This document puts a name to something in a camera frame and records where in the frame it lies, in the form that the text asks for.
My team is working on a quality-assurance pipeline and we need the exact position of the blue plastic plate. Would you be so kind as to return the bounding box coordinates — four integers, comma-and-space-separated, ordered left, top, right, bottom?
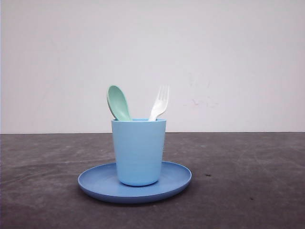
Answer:
78, 161, 192, 204

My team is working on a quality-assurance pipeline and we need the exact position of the mint green plastic spoon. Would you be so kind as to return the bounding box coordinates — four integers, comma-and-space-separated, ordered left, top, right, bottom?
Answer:
107, 85, 132, 121

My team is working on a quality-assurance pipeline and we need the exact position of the light blue plastic cup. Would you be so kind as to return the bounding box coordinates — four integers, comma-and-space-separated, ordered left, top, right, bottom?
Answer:
111, 118, 166, 186

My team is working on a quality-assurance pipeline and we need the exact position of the white plastic fork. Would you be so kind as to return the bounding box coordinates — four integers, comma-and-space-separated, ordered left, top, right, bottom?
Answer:
148, 86, 170, 121

